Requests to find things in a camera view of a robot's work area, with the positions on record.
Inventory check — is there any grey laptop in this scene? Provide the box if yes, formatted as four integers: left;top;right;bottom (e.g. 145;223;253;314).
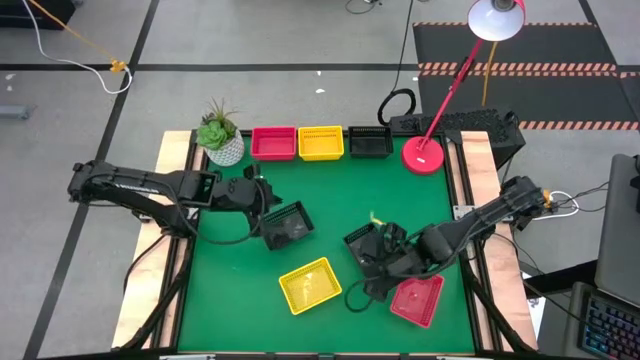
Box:
593;153;640;307

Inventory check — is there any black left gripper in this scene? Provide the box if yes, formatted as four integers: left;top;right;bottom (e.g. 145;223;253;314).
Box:
213;174;284;232

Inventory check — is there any orange cord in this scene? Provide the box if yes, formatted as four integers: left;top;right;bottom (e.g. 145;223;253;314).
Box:
481;41;500;107

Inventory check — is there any yellow plastic basket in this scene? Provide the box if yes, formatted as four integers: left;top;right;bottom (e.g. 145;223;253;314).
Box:
278;256;344;316
298;125;345;162

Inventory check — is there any black hazard-striped floor mat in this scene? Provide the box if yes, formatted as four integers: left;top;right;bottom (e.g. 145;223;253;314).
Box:
412;21;640;132

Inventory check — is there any black aluminium table frame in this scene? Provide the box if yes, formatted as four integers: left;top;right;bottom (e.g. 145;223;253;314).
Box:
112;128;539;360

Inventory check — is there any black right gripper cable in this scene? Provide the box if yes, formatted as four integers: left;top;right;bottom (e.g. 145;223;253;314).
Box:
343;278;374;314

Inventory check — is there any black floor box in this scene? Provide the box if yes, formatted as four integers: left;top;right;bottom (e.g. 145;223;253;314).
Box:
0;0;77;31

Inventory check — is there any wooden table side board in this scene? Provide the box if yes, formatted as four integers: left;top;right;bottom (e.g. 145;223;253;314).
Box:
459;130;540;351
110;130;206;350

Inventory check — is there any black plastic basket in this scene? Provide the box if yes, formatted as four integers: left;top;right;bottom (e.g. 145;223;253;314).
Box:
259;200;316;251
348;126;394;160
342;222;396;279

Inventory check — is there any red desk lamp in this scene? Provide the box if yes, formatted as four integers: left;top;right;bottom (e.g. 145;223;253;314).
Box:
401;0;527;176

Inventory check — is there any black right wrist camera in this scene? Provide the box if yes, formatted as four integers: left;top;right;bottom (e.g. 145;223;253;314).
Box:
363;277;401;302

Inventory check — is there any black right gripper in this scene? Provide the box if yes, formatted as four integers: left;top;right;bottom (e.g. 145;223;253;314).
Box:
357;222;432;282

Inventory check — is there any black side desk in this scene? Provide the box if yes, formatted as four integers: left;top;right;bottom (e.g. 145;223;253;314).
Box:
519;259;601;297

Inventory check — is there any white floor cable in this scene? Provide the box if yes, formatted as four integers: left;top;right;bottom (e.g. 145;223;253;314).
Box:
20;0;134;96

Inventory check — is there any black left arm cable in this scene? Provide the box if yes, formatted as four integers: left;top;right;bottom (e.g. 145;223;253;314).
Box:
187;179;269;247

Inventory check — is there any yellow rope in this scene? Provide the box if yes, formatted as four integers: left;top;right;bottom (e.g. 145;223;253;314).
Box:
27;0;127;74

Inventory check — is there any grey floor bracket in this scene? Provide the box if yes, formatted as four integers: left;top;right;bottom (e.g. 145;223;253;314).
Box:
0;103;37;121

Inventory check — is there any black floor cable with loop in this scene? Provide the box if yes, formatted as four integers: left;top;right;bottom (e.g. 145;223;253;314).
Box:
377;0;418;127

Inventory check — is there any white cable at arm base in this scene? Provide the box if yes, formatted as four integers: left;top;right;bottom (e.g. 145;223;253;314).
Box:
530;189;580;222

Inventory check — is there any potted succulent in white pot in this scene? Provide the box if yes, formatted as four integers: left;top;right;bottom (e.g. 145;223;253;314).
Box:
196;97;246;168

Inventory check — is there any backlit keyboard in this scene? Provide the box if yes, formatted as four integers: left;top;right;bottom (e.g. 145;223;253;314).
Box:
577;292;640;360

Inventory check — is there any black perforated metal box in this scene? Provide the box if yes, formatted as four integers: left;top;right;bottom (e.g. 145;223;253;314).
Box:
388;106;527;170

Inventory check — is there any red plastic basket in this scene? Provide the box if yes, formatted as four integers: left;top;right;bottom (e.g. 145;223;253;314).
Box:
250;126;298;162
389;273;446;330

